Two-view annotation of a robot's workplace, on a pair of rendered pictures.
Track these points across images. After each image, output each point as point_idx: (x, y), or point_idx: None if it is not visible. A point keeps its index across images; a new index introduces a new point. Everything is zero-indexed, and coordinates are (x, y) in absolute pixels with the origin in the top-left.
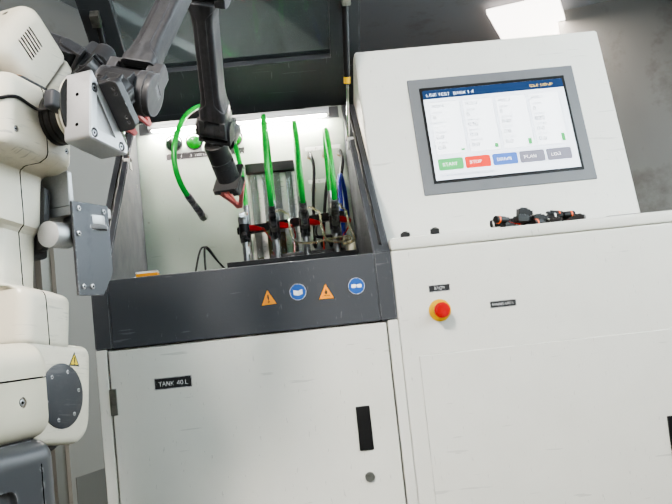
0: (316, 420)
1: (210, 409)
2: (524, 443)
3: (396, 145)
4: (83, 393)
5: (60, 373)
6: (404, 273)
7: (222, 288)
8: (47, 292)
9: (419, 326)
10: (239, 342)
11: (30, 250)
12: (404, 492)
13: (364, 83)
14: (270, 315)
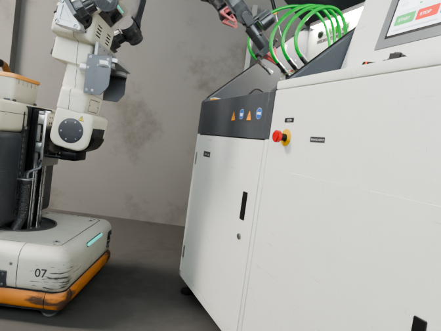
0: (231, 192)
1: (210, 171)
2: (300, 262)
3: (377, 10)
4: (84, 132)
5: (70, 121)
6: (277, 107)
7: (224, 108)
8: (73, 90)
9: (275, 147)
10: (222, 139)
11: (82, 74)
12: (247, 255)
13: None
14: (232, 126)
